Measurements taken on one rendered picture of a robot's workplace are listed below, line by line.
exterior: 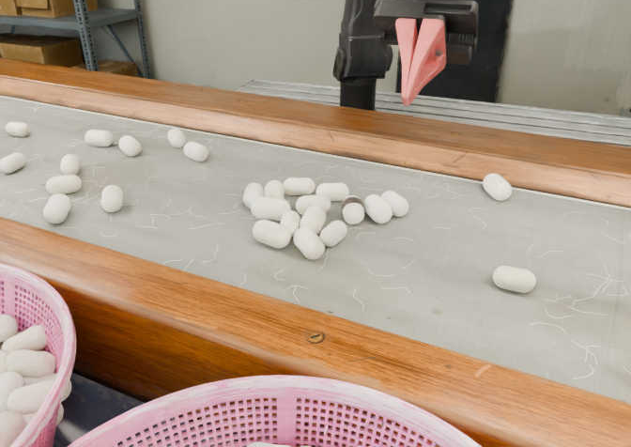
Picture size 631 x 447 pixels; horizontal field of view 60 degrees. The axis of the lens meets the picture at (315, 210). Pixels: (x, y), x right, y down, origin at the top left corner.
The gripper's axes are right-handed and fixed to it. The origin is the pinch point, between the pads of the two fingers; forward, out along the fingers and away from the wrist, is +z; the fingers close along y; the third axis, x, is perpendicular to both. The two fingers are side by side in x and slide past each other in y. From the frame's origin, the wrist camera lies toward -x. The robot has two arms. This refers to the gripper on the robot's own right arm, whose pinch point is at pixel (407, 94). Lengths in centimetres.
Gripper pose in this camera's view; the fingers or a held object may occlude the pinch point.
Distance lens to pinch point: 56.3
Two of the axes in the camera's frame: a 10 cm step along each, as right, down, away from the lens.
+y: 9.3, 1.7, -3.4
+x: 2.5, 3.9, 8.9
